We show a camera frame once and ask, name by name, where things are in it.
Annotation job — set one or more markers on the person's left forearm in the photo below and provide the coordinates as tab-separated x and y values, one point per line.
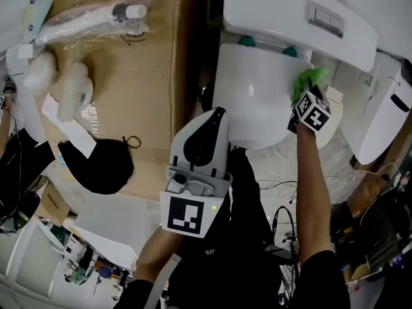
157	253

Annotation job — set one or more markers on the white flat panel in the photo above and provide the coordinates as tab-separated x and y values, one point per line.
119	224

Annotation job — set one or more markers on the green cloth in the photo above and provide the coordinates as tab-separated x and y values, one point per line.
307	79

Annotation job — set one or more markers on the person's black clothed body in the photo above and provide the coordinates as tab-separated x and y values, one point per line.
231	269

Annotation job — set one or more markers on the round white foam-wrapped part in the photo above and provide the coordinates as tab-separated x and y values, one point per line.
40	71

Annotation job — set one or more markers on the black and green object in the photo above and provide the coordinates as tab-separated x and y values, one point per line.
24	214

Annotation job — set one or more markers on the person's right forearm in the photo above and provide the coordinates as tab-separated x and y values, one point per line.
312	188

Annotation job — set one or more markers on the small white tag box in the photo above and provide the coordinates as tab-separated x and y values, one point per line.
25	51

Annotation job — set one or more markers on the cream toilet seat lid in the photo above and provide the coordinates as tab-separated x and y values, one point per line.
331	124

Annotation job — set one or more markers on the small cardboard box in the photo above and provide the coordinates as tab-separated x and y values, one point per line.
53	204

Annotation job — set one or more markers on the white toilet body with tank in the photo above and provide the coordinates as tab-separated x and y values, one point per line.
273	8

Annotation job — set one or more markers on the large cardboard box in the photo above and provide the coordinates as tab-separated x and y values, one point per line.
128	92

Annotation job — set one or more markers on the white paper sheet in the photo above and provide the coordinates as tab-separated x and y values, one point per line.
77	137

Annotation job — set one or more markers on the plastic-wrapped white pipe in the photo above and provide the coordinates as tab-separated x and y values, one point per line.
83	21

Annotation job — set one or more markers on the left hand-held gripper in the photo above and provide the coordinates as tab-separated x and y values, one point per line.
186	214

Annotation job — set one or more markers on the white smart toilet black panel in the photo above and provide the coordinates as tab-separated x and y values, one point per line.
376	121

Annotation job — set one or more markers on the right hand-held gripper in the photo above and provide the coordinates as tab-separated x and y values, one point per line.
313	113

